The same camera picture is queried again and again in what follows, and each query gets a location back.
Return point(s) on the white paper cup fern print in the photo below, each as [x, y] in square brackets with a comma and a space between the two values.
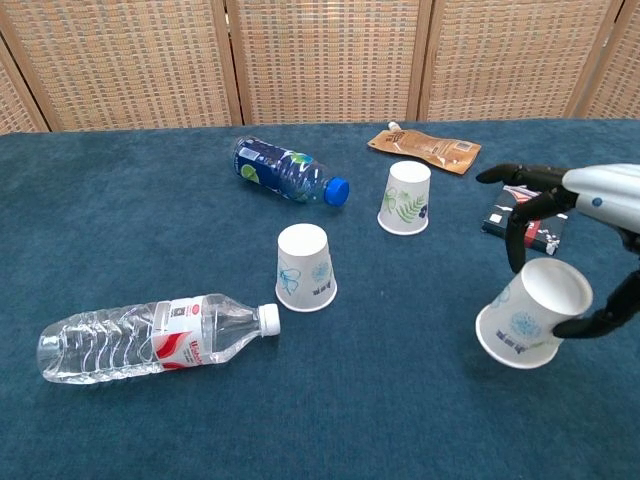
[405, 200]

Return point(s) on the black red card box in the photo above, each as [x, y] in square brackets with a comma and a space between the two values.
[545, 236]

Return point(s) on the woven bamboo folding screen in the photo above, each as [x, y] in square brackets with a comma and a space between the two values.
[320, 60]

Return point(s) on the clear water bottle red label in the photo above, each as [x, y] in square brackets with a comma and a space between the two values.
[125, 340]

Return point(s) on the white paper cup dandelion print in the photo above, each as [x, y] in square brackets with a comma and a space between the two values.
[525, 320]

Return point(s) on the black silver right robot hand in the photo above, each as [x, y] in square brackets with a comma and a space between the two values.
[605, 192]

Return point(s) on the brown spouted drink pouch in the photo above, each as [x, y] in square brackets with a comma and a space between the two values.
[430, 147]

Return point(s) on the blue plastic drink bottle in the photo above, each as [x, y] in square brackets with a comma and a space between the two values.
[280, 167]

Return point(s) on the white paper cup blue flower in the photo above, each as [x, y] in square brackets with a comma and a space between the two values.
[305, 270]

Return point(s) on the blue felt table mat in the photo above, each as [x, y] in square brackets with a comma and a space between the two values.
[150, 225]

